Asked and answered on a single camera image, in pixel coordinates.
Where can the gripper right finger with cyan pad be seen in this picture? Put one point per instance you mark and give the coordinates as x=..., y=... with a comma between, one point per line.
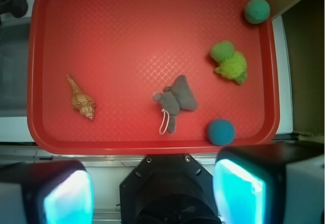
x=273, y=183

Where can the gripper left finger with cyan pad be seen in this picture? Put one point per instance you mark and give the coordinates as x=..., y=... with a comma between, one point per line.
x=49, y=192

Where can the blue foam ball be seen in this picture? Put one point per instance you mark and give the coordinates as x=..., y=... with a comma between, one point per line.
x=221, y=132

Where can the brown spiral seashell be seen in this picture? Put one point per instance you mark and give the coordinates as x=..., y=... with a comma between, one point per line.
x=81, y=101

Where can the green fuzzy plush turtle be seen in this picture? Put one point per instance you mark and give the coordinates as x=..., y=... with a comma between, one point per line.
x=232, y=64

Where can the grey plush toy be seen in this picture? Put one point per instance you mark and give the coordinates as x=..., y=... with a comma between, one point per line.
x=173, y=99

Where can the red plastic tray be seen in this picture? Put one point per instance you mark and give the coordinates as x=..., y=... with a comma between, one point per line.
x=122, y=52

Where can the black knob object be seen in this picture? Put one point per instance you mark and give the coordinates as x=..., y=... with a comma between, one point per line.
x=17, y=8

